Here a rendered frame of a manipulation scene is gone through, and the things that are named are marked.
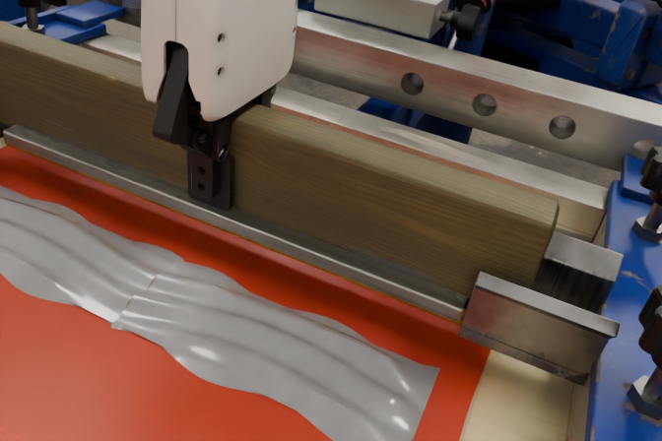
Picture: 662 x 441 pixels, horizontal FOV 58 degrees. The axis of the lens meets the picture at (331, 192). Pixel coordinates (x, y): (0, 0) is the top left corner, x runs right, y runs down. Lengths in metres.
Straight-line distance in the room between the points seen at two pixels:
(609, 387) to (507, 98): 0.29
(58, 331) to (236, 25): 0.20
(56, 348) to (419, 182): 0.22
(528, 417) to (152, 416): 0.20
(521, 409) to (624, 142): 0.27
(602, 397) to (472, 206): 0.11
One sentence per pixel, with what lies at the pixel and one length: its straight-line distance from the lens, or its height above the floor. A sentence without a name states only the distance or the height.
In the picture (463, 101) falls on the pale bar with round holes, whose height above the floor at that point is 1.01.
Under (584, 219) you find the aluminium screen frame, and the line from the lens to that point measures 0.51.
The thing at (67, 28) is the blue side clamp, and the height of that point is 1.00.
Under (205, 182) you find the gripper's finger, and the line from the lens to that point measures 0.38.
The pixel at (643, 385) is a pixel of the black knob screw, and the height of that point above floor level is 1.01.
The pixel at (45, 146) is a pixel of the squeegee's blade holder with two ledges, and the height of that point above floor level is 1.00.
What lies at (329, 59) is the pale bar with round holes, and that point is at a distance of 0.59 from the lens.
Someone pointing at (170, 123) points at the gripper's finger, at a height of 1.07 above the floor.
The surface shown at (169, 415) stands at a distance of 0.34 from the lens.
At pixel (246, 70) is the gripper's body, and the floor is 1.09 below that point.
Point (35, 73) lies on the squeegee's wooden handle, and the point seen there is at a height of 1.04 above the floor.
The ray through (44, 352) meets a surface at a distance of 0.37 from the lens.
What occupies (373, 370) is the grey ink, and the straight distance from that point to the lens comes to 0.36.
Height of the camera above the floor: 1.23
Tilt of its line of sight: 33 degrees down
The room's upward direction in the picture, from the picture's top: 9 degrees clockwise
